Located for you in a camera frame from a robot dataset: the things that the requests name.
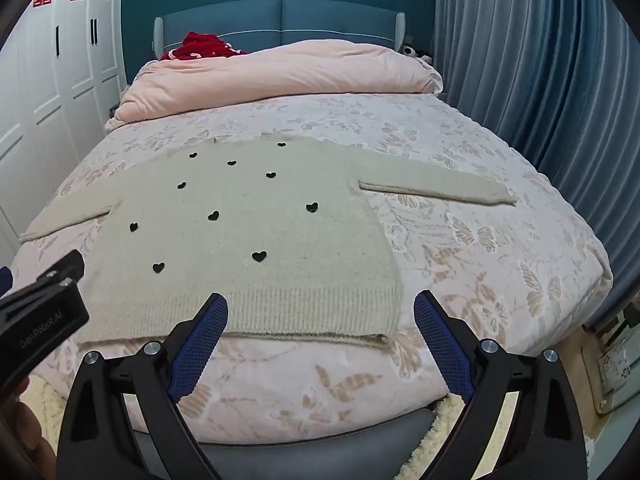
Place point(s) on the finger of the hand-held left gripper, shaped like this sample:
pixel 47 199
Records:
pixel 60 266

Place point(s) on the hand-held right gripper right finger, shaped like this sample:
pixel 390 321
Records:
pixel 441 341

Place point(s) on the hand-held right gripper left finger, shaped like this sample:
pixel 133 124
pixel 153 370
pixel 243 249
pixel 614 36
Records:
pixel 200 341

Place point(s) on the beige knit sweater black hearts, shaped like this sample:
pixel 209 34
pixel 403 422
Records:
pixel 250 245

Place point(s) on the person's left hand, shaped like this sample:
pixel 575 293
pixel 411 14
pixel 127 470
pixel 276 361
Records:
pixel 25 425

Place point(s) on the bed with butterfly bedspread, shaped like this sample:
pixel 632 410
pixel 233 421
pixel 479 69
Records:
pixel 475 260

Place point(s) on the grey bed footboard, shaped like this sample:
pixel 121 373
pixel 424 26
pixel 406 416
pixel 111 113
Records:
pixel 300 460

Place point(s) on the white floral storage box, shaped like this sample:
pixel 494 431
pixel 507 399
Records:
pixel 617 370

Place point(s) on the white wardrobe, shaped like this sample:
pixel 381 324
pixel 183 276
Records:
pixel 75 70

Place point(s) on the red cloth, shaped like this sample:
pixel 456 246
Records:
pixel 200 46

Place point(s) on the pink duvet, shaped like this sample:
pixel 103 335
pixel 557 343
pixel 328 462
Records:
pixel 280 75

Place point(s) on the small white black object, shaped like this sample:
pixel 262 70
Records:
pixel 409 50

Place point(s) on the blue curtain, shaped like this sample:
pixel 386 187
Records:
pixel 525 60

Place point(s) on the blue upholstered headboard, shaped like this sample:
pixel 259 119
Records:
pixel 310 20

